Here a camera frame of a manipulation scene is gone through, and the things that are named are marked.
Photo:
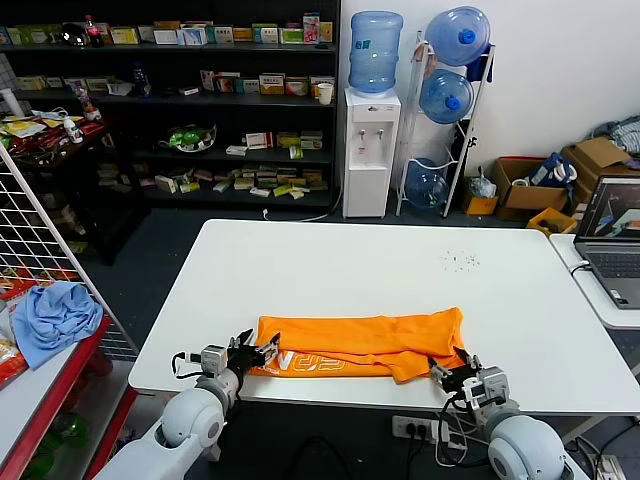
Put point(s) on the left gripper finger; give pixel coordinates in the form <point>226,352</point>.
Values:
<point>240,341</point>
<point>266,351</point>

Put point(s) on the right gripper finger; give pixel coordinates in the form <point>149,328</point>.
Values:
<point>472,364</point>
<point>437,372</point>

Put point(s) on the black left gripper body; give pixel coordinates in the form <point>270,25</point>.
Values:
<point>245,357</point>

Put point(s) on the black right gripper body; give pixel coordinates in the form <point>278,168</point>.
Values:
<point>460,384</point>

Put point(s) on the orange t-shirt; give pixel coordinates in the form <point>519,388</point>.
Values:
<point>360,335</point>

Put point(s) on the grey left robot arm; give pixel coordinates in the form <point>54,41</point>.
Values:
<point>190,420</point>

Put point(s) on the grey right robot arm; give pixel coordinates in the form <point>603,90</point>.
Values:
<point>525,445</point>

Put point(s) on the pile of grey clothes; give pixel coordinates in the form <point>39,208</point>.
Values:
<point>625,132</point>

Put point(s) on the large white table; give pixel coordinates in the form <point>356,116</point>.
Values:
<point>350,270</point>

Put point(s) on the small white side table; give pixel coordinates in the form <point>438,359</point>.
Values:
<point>590,300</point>

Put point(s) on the small yellow box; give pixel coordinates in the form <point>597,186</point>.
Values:
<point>480,205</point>

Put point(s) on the yellow plastic bin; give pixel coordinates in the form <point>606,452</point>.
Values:
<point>552,222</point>

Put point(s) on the open brown cardboard box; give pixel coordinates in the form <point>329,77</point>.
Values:
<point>535,202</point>

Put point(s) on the grey open laptop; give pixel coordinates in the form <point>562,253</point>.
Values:
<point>612,260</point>

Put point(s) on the blue water jug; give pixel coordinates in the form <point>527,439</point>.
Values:
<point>425,185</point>
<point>455,37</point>
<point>442,97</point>
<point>375,55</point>

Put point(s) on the crumpled light blue cloth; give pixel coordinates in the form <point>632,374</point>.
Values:
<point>55,320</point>

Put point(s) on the white water dispenser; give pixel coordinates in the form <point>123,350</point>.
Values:
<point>367,185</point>

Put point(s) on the white red medicine box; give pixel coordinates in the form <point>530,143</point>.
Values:
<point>259,141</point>

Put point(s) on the blue shopping bag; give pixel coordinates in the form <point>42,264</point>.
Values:
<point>550,172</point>

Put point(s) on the green yellow medicine box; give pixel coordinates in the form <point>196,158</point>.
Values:
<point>288,140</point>

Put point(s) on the bowl with green fruit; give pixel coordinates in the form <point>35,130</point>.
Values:
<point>187,137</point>

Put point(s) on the white grey medicine box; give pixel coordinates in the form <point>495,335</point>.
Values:
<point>311,141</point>

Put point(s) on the black shelving unit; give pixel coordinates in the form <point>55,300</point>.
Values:
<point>225,112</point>

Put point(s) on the tan cardboard box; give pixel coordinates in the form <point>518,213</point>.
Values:
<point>597,155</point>

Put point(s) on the yellow white medicine box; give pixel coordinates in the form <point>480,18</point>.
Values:
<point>272,85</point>

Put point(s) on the white paper cup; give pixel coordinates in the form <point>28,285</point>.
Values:
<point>325,95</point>

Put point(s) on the small white bottle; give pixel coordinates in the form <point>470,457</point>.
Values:
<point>75,132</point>

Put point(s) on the white orange medicine box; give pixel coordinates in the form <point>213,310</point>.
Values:
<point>314,82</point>

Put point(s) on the dark blue bottle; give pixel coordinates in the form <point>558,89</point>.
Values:
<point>141,80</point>

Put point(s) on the white blue medicine box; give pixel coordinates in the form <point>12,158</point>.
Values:
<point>192,36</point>

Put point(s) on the pink white carton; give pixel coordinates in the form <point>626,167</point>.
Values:
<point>311,29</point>

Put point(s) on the small yellow carton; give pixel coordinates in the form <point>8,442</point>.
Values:
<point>326,32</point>

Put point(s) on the white paper roll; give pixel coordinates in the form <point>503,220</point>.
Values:
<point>11,102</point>

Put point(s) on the cola bottle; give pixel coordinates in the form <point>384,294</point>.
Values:
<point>93,32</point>

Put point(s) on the shiny black helmet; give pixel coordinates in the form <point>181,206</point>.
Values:
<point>72,35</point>

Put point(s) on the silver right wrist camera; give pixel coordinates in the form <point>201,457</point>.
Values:
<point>494,385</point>

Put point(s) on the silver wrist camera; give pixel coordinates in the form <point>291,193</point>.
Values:
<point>494,385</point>
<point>214,359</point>

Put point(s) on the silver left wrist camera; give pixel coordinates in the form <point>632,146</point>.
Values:
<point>214,359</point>

